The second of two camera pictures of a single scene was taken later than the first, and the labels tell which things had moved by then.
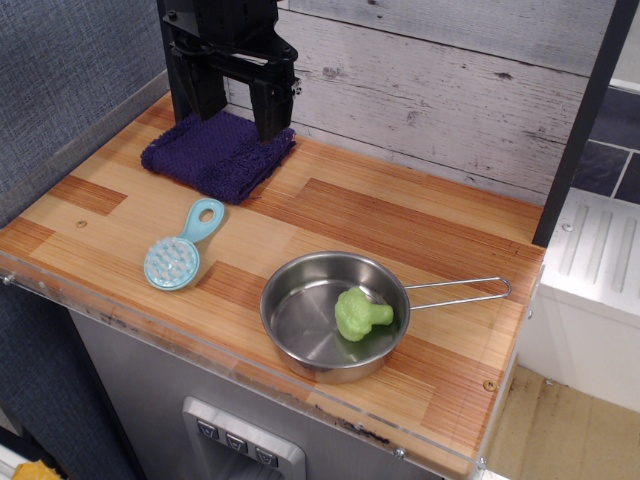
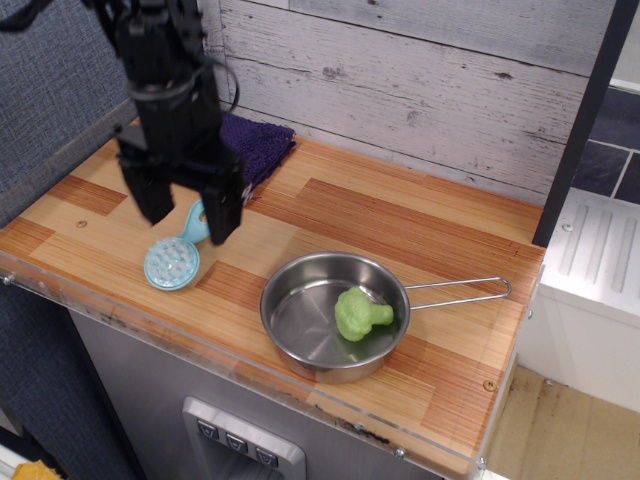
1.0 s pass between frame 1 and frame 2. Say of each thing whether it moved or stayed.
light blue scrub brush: stayed
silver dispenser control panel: stayed
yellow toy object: stayed
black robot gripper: moved
